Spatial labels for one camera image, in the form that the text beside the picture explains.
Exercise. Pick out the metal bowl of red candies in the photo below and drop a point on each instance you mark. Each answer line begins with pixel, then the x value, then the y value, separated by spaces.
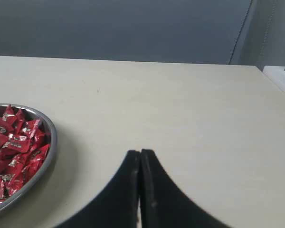
pixel 49 127

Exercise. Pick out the pile of red candies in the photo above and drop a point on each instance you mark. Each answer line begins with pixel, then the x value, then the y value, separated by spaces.
pixel 23 148

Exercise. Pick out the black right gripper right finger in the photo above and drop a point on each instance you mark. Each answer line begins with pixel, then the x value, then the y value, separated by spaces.
pixel 163 204

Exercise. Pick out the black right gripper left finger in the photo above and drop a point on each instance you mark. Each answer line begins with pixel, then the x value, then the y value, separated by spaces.
pixel 116 206

